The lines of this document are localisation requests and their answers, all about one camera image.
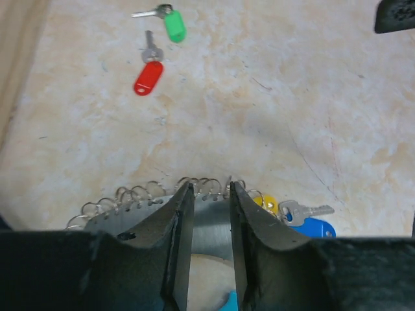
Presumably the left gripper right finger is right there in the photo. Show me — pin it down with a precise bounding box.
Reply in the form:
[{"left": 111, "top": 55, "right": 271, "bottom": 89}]
[{"left": 230, "top": 182, "right": 414, "bottom": 310}]

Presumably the key with green tag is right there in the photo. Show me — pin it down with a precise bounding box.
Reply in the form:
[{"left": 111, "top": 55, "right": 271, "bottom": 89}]
[{"left": 131, "top": 4, "right": 187, "bottom": 43}]

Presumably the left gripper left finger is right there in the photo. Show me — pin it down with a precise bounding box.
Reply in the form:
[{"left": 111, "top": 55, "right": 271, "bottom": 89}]
[{"left": 1, "top": 183, "right": 195, "bottom": 310}]

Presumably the key with yellow tag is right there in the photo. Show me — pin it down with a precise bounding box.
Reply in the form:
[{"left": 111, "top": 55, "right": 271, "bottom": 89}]
[{"left": 254, "top": 194, "right": 279, "bottom": 216}]

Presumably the key with blue tag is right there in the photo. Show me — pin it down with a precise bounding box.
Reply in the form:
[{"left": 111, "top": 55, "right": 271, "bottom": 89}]
[{"left": 279, "top": 200, "right": 337, "bottom": 238}]

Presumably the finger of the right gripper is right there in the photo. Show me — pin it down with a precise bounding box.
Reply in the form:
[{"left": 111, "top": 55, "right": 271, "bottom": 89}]
[{"left": 374, "top": 0, "right": 415, "bottom": 34}]

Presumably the key with red tag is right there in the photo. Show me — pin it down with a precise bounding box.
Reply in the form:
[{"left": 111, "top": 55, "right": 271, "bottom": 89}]
[{"left": 134, "top": 30, "right": 164, "bottom": 96}]

